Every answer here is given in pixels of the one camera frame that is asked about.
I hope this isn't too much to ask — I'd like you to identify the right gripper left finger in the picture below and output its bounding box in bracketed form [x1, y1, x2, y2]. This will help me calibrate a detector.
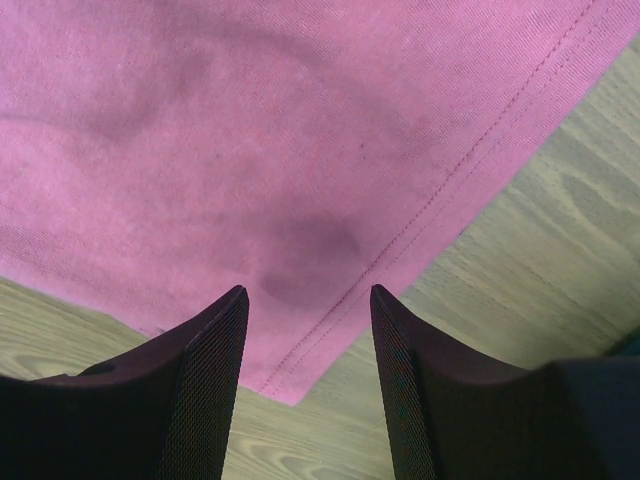
[1, 286, 249, 479]

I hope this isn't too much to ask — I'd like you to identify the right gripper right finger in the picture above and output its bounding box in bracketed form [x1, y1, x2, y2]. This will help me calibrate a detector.
[370, 285, 639, 479]

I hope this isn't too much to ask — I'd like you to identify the salmon pink t shirt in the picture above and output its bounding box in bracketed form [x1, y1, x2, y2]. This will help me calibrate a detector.
[1, 1, 639, 405]

